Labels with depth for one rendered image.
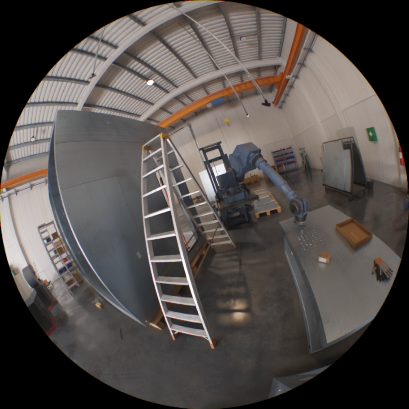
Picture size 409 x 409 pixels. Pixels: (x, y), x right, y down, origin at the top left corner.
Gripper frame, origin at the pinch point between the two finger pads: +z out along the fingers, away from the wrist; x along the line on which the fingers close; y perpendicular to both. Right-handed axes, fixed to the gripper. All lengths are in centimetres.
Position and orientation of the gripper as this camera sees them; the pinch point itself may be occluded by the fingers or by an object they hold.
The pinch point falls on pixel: (301, 233)
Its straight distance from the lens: 169.6
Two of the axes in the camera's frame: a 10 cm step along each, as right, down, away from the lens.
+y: 7.8, -1.7, -6.1
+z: 3.4, 9.2, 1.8
